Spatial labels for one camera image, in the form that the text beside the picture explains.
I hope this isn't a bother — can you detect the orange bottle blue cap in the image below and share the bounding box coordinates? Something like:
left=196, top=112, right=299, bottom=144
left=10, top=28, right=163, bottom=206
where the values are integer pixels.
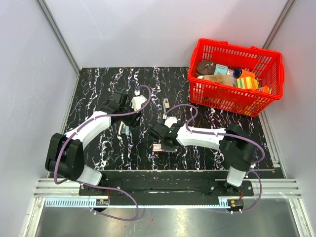
left=233, top=68, right=256, bottom=79

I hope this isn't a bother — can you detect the orange small package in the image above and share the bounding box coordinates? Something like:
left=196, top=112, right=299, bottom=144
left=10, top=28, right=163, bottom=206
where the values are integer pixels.
left=257, top=86, right=272, bottom=94

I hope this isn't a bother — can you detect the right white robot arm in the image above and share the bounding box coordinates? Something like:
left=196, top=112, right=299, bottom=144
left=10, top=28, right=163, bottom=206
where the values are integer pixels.
left=150, top=123, right=257, bottom=196

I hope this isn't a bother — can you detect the aluminium rail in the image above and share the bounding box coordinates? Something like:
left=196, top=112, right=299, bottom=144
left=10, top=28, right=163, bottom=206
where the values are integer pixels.
left=34, top=178, right=301, bottom=209

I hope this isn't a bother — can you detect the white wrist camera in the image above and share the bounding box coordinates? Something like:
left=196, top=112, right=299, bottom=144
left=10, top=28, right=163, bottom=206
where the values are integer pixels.
left=163, top=115, right=177, bottom=128
left=131, top=90, right=147, bottom=111

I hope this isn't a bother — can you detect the cardboard box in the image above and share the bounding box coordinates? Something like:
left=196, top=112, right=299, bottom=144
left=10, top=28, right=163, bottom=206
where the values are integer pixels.
left=198, top=75, right=235, bottom=86

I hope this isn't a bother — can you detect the yellow green sponge pack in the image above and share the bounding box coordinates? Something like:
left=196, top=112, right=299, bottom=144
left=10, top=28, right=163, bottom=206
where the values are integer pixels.
left=236, top=77, right=259, bottom=90

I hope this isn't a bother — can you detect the brown round object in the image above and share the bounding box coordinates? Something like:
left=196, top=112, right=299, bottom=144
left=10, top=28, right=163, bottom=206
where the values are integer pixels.
left=197, top=60, right=216, bottom=76

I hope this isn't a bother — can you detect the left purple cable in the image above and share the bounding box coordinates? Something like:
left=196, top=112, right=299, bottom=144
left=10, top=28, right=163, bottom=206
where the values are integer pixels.
left=53, top=84, right=152, bottom=220

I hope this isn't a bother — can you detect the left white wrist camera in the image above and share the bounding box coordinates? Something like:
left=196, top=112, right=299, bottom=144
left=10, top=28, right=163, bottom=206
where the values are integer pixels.
left=131, top=90, right=147, bottom=111

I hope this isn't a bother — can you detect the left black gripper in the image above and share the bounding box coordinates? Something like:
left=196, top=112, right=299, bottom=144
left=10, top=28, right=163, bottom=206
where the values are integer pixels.
left=120, top=102, right=144, bottom=129

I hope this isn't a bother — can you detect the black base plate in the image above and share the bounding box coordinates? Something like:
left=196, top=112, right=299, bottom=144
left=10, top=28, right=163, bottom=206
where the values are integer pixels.
left=79, top=170, right=254, bottom=208

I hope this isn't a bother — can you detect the teal small box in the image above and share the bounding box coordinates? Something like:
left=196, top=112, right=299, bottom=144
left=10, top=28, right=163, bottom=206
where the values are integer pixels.
left=214, top=64, right=228, bottom=75

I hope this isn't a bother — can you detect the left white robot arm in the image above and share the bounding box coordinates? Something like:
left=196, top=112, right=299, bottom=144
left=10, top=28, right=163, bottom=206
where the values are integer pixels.
left=45, top=92, right=147, bottom=195

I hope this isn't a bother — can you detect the red plastic basket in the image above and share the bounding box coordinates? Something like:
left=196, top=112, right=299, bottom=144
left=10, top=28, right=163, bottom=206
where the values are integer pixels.
left=188, top=38, right=284, bottom=117

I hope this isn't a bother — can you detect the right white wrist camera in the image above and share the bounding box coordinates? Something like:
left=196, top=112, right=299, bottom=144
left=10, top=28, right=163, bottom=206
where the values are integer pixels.
left=163, top=115, right=177, bottom=128

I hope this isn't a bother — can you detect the staple box with staples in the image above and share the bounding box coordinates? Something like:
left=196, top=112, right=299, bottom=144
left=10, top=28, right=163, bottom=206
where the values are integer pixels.
left=152, top=144, right=177, bottom=152

